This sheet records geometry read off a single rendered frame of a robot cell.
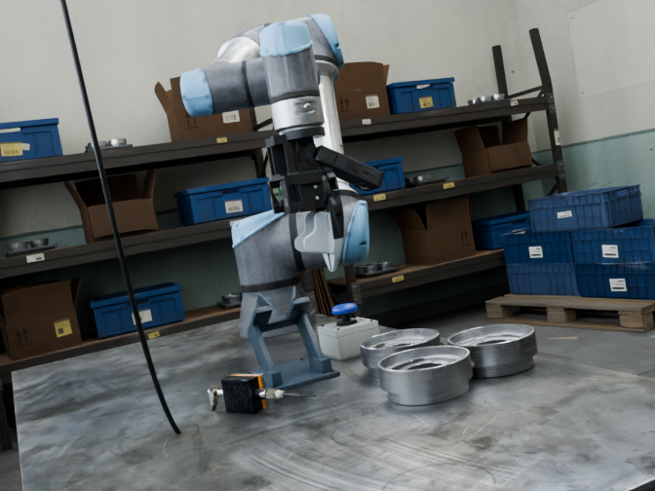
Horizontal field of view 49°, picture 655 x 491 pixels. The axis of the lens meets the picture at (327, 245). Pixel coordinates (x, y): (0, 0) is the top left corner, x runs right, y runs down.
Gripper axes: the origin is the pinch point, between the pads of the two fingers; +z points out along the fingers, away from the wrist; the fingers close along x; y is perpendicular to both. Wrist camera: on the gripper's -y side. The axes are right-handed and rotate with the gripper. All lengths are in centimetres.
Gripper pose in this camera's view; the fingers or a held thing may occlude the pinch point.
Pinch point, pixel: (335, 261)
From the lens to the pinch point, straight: 108.6
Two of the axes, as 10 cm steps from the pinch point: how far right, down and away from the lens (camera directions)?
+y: -9.0, 1.8, -3.9
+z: 1.7, 9.8, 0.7
